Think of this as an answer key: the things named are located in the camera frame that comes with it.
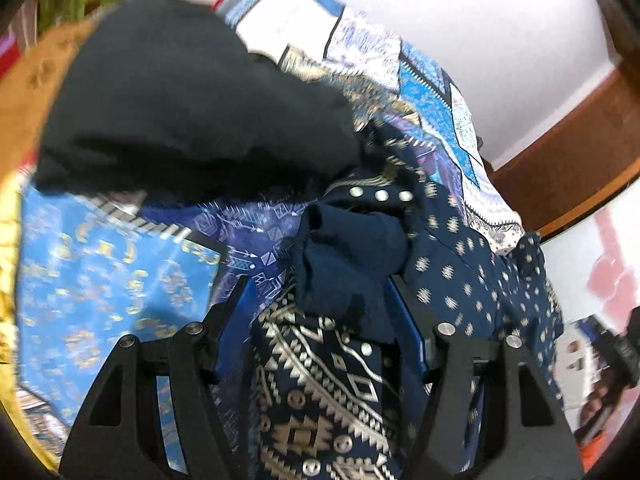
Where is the black garment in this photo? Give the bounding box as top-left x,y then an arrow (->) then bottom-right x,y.
35,0 -> 367,207

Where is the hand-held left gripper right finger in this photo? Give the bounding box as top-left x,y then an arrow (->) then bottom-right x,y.
385,274 -> 586,480

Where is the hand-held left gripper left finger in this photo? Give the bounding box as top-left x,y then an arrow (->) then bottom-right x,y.
59,275 -> 258,480

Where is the wooden lap table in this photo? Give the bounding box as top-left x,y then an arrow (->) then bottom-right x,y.
0,19 -> 103,183

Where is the navy patterned garment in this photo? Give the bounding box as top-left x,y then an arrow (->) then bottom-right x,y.
215,160 -> 567,480

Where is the patchwork blue blanket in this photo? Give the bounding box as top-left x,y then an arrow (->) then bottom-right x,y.
10,0 -> 526,471

